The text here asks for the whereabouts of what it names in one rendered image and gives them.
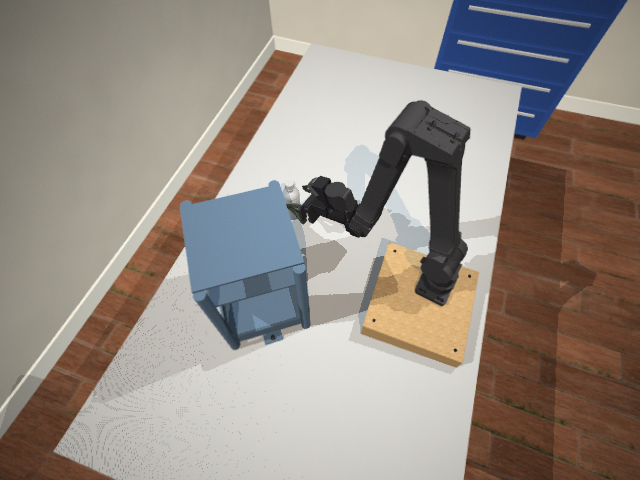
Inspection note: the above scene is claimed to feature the blue shelving unit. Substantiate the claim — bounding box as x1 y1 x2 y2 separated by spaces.
180 180 311 350

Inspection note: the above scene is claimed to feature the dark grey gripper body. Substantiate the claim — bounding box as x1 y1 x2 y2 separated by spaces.
298 194 331 224

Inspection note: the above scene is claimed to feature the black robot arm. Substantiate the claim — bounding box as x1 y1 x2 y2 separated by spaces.
308 100 471 306

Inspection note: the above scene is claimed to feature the grey bottle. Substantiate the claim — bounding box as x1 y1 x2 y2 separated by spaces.
282 179 300 220

